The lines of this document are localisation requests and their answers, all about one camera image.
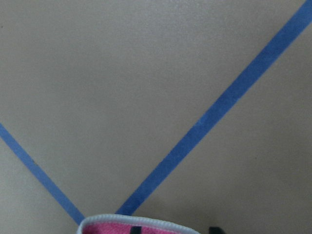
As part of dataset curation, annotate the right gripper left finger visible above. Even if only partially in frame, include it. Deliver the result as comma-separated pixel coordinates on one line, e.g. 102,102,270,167
130,226,142,234

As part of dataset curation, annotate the pink and grey towel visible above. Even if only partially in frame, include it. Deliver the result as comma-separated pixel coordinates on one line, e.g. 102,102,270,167
76,214,198,234

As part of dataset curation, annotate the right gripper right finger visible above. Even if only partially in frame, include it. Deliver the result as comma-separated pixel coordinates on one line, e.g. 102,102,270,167
209,227,225,234

